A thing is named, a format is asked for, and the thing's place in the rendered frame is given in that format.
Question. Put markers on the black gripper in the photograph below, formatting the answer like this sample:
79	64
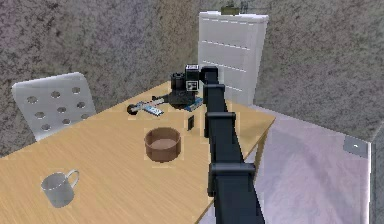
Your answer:
180	97

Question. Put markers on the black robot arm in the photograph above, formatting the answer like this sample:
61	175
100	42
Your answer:
230	166

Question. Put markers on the brown round bowl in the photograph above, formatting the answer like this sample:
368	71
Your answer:
162	146

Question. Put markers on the black card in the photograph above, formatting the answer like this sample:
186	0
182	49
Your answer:
191	122

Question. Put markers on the grey mug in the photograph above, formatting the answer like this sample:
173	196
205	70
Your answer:
58	190

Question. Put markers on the blue-grey remote control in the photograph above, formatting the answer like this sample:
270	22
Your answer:
152	110

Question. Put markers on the blue book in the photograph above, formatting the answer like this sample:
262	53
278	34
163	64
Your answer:
195	104

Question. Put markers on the light wooden table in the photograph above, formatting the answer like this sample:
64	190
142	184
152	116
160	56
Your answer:
106	156

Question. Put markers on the white chair with holes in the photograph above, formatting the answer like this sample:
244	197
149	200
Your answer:
50	100

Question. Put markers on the white chest of drawers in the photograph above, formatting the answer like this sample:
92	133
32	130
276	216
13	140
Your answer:
230	50

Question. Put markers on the olive-green small object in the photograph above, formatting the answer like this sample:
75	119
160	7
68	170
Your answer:
229	9

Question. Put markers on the pale lilac bed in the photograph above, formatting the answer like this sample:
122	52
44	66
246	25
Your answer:
310	180

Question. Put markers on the grey square object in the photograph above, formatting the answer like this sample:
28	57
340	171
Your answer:
355	146

